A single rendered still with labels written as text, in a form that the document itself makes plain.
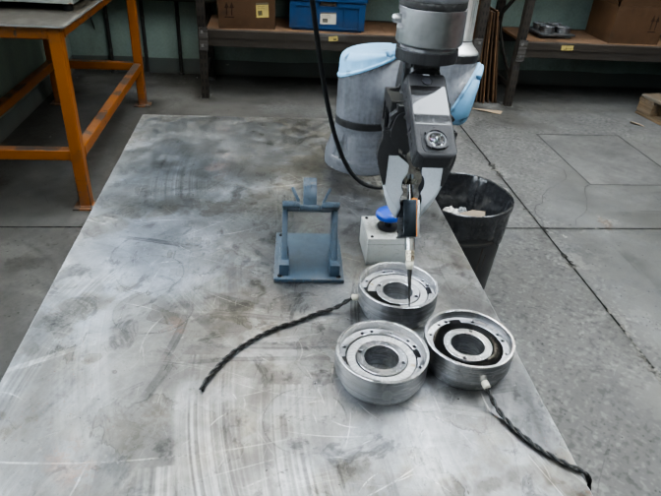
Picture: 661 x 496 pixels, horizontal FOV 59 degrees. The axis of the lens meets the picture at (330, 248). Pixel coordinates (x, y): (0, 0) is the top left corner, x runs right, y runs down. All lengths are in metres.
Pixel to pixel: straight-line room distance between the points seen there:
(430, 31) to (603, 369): 1.62
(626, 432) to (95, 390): 1.56
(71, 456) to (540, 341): 1.73
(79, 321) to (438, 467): 0.46
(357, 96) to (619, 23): 3.76
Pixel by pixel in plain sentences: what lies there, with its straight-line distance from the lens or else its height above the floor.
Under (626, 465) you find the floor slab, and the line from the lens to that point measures 1.85.
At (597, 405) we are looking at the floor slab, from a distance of 1.98.
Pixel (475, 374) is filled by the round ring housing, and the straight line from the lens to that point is 0.67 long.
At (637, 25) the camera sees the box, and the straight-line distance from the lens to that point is 4.83.
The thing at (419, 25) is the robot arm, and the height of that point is 1.16.
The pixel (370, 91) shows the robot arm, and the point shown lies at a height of 0.96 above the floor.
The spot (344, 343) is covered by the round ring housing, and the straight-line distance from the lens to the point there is 0.68.
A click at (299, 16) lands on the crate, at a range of 4.14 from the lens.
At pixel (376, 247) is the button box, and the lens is 0.86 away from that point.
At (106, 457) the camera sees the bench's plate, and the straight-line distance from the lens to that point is 0.63.
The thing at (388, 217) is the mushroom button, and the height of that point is 0.87.
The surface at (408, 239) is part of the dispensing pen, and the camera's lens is 0.74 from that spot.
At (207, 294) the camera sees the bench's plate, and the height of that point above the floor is 0.80.
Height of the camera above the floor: 1.28
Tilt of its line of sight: 32 degrees down
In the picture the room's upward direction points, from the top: 4 degrees clockwise
